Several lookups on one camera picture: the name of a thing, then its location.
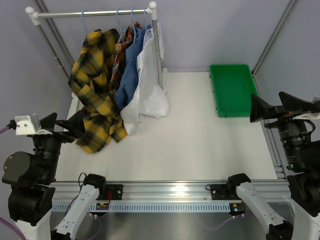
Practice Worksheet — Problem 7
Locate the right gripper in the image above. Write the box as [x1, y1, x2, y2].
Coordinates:
[250, 90, 316, 169]

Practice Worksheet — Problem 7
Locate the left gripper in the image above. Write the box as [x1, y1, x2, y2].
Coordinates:
[35, 109, 86, 181]

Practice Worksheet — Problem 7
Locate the white shirt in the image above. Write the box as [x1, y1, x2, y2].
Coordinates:
[120, 28, 170, 135]

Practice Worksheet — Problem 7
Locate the light blue hanger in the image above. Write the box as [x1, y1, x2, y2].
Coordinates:
[143, 6, 148, 31]

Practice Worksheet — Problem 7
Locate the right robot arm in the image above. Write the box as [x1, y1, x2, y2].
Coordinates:
[226, 91, 320, 240]

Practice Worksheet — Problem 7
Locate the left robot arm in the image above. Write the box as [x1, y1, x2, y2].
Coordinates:
[1, 110, 108, 240]

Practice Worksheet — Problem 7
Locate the yellow black plaid shirt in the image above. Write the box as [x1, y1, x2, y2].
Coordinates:
[68, 28, 128, 154]

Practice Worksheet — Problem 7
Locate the blue checked shirt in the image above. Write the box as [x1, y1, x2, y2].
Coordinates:
[114, 21, 146, 111]

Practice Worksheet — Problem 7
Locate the red plaid shirt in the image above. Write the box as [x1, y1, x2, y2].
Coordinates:
[109, 27, 134, 97]

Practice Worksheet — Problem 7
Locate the hanger of yellow shirt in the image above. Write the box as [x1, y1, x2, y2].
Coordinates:
[81, 9, 90, 35]

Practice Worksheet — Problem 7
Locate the hanger of red shirt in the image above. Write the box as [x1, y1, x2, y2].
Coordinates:
[115, 7, 127, 44]

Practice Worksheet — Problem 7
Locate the hanger of blue shirt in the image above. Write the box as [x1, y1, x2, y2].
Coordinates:
[130, 7, 136, 35]

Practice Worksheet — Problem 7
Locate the green plastic bin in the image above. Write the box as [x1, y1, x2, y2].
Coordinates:
[209, 64, 258, 118]

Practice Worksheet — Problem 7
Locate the clothes rack metal white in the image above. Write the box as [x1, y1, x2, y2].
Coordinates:
[24, 1, 169, 97]

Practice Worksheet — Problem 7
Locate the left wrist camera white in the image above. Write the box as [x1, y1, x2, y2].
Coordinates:
[14, 113, 52, 136]

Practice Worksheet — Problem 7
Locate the aluminium mounting rail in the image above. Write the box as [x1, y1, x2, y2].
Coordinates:
[51, 179, 292, 202]

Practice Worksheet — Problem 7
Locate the slotted cable duct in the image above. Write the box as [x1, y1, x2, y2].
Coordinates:
[51, 202, 232, 213]

